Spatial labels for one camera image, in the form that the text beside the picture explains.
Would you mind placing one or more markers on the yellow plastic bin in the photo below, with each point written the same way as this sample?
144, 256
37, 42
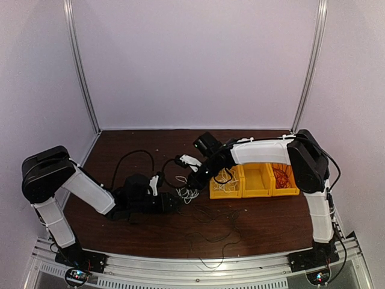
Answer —
284, 183
258, 180
227, 184

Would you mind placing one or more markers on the right yellow plastic bin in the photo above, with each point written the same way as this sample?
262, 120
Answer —
284, 183

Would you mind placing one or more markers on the aluminium front rail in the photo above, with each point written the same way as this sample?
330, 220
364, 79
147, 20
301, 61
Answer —
263, 271

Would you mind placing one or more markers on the left circuit board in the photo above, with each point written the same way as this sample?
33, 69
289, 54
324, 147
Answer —
76, 277

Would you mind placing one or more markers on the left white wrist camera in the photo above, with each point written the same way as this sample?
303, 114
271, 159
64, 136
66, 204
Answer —
155, 182

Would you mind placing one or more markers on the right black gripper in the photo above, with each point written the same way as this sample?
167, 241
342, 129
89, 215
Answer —
200, 184

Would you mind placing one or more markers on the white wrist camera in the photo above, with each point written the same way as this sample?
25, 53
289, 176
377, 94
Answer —
155, 182
186, 161

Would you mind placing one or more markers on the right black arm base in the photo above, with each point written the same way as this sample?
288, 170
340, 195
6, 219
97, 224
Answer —
318, 256

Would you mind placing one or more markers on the middle yellow plastic bin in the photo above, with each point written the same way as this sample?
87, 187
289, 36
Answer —
258, 180

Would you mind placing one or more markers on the left yellow plastic bin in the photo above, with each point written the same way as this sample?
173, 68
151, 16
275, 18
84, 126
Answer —
227, 184

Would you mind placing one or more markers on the right aluminium frame post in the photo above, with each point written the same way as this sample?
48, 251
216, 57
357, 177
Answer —
318, 35

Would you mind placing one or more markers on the aluminium frame post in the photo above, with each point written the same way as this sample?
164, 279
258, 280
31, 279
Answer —
318, 35
79, 67

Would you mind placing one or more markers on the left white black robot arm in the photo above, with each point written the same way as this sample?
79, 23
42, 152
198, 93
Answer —
45, 173

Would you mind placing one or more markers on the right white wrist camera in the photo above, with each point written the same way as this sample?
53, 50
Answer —
186, 161

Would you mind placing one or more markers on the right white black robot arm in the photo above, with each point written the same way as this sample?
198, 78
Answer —
310, 167

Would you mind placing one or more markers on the right circuit board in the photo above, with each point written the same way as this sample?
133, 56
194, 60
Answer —
318, 277

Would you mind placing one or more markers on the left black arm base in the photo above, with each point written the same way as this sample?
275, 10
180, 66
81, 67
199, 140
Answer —
89, 261

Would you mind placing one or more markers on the left aluminium frame post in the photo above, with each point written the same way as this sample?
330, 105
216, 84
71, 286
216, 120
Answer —
79, 67

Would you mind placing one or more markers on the circuit board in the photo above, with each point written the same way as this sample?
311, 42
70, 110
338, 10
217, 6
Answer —
76, 277
318, 277

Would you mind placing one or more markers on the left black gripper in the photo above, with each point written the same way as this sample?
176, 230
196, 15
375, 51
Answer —
164, 205

